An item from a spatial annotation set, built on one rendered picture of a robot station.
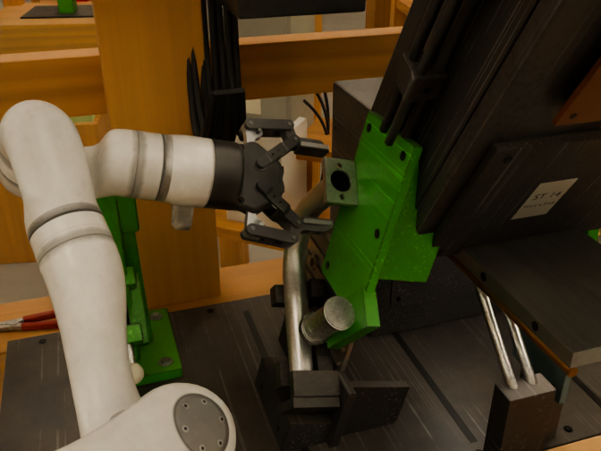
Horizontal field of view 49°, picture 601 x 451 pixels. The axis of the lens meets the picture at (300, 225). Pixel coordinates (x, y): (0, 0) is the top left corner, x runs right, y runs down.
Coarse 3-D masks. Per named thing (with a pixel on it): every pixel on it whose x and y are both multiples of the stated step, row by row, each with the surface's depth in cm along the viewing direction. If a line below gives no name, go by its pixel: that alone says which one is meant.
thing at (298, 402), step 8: (288, 400) 77; (296, 400) 76; (304, 400) 77; (312, 400) 77; (320, 400) 77; (328, 400) 78; (336, 400) 78; (280, 408) 79; (288, 408) 77; (296, 408) 76; (304, 408) 77; (312, 408) 77; (320, 408) 78; (328, 408) 78
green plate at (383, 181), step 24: (360, 144) 76; (384, 144) 71; (408, 144) 66; (360, 168) 75; (384, 168) 70; (408, 168) 66; (360, 192) 75; (384, 192) 70; (408, 192) 69; (360, 216) 74; (384, 216) 70; (408, 216) 71; (336, 240) 80; (360, 240) 74; (384, 240) 69; (408, 240) 72; (336, 264) 79; (360, 264) 73; (384, 264) 73; (408, 264) 74; (432, 264) 75; (336, 288) 78
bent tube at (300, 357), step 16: (336, 160) 76; (336, 176) 77; (352, 176) 76; (320, 192) 77; (336, 192) 74; (352, 192) 75; (304, 208) 81; (320, 208) 79; (304, 240) 84; (288, 256) 84; (304, 256) 85; (288, 272) 84; (304, 272) 85; (288, 288) 83; (304, 288) 84; (288, 304) 83; (304, 304) 83; (288, 320) 82; (288, 336) 82; (288, 352) 81; (304, 352) 80; (304, 368) 79
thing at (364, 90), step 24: (336, 96) 97; (360, 96) 91; (336, 120) 97; (360, 120) 89; (336, 144) 99; (336, 216) 104; (384, 288) 95; (408, 288) 96; (432, 288) 97; (456, 288) 99; (384, 312) 97; (408, 312) 98; (432, 312) 100; (456, 312) 102; (480, 312) 103
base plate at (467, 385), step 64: (192, 320) 102; (256, 320) 102; (64, 384) 90; (448, 384) 90; (576, 384) 90; (0, 448) 80; (256, 448) 80; (320, 448) 80; (384, 448) 80; (448, 448) 80
